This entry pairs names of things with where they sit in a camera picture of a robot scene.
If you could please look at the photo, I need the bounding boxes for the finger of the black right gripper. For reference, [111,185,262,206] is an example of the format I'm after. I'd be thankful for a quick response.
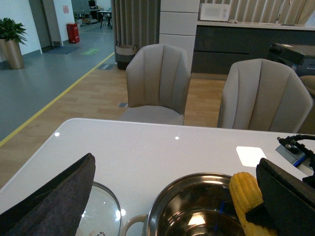
[245,203,278,236]

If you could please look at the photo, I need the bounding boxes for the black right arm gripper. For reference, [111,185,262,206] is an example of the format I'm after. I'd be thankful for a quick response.
[276,134,315,183]

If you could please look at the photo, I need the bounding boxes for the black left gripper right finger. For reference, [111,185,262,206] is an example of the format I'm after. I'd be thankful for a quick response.
[256,158,315,236]

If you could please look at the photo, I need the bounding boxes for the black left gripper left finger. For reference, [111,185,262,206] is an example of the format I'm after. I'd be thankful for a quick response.
[0,153,95,236]

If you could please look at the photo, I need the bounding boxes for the yellow corn cob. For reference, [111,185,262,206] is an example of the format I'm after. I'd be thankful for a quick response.
[229,172,278,236]

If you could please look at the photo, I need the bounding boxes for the glass pot lid gold knob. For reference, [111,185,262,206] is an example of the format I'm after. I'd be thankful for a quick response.
[76,182,122,236]

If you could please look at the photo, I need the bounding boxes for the gold plant pot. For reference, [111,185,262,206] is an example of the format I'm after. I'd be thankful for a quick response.
[0,39,25,69]

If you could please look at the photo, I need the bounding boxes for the right beige upholstered chair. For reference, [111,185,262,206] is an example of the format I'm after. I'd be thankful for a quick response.
[217,59,308,133]

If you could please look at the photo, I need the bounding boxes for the beige upholstered chair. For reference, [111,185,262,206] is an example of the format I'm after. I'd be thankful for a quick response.
[217,59,308,133]
[119,44,191,125]

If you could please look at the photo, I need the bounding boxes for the dark kitchen counter cabinet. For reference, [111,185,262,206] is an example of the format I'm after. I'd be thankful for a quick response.
[192,22,315,74]

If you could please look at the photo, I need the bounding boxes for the blue floor mat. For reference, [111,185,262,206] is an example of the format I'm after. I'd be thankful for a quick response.
[45,46,80,55]

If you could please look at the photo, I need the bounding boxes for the left beige upholstered chair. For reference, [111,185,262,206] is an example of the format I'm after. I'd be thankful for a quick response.
[119,44,191,125]

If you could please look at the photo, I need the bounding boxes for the white microwave oven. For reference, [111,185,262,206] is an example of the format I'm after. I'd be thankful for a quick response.
[199,3,231,22]

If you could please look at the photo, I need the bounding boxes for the striped woven basket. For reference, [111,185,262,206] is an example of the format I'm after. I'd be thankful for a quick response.
[115,41,138,70]

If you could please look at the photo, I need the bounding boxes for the red cabinet box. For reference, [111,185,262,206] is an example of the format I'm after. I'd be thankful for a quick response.
[66,23,80,44]

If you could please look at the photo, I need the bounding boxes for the white drawer column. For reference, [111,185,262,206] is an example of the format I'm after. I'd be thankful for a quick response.
[159,0,200,68]

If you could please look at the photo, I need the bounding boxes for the green potted plant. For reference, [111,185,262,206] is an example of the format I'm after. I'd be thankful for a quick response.
[0,18,27,45]

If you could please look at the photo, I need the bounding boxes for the distant black folding table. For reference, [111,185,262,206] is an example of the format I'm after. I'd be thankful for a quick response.
[97,10,113,29]

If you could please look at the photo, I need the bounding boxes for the beige ribbed curtain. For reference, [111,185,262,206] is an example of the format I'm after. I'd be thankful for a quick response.
[111,0,161,49]

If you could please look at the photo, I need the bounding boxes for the stainless steel pot beige handles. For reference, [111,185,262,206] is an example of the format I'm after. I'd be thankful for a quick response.
[121,173,245,236]

